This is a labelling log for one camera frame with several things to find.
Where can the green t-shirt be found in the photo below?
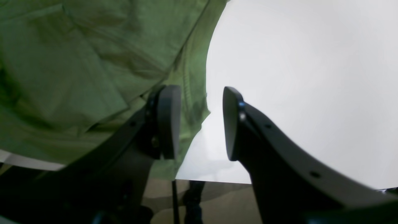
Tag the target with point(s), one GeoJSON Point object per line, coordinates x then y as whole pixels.
{"type": "Point", "coordinates": [73, 71]}

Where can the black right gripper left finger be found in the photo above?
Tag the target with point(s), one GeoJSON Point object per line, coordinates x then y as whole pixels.
{"type": "Point", "coordinates": [106, 185]}

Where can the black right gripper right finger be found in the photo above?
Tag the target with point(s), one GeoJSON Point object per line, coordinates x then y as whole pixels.
{"type": "Point", "coordinates": [291, 186]}

